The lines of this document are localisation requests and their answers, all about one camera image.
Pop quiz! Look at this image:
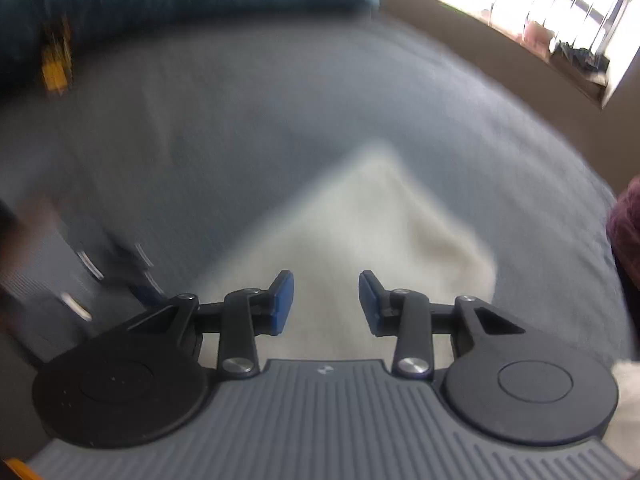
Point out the cream fuzzy sweater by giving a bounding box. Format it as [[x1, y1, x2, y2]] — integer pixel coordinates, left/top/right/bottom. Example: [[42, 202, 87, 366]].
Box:
[[192, 140, 498, 361]]

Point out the dark clothes bundle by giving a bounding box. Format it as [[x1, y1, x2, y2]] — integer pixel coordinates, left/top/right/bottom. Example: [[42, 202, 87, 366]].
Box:
[[555, 42, 611, 73]]

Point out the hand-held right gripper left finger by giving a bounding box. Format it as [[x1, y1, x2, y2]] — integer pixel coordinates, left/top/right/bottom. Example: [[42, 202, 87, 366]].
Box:
[[127, 269, 296, 380]]

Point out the pink pot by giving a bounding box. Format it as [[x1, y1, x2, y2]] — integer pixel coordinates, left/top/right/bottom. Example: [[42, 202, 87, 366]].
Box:
[[522, 19, 556, 53]]

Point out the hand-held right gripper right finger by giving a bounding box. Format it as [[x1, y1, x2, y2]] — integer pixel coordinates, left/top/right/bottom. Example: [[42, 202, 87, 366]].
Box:
[[358, 269, 527, 380]]

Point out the yellow patterned object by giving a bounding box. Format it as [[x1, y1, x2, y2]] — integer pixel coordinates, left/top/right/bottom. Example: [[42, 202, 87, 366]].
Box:
[[41, 15, 76, 95]]

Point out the metal window railing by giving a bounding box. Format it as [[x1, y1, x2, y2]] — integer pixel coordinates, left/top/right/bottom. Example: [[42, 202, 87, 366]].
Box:
[[480, 0, 640, 61]]

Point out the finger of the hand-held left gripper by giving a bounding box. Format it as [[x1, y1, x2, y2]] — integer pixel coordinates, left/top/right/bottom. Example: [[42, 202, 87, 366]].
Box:
[[100, 240, 168, 311]]

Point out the white pillow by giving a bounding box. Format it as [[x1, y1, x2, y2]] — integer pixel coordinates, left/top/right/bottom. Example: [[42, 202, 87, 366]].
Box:
[[607, 360, 640, 471]]

